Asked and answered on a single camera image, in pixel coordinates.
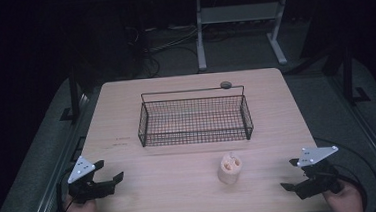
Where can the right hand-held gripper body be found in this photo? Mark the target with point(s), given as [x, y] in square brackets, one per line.
[318, 177]

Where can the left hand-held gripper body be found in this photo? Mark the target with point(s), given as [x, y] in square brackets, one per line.
[89, 189]

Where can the person's right hand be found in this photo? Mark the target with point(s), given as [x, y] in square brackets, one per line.
[344, 200]

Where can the black metal stand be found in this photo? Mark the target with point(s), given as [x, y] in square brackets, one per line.
[347, 74]
[74, 94]

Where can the grey round knob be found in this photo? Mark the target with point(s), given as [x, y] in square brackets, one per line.
[225, 85]

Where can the white metal desk frame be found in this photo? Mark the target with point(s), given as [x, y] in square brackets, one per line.
[236, 14]

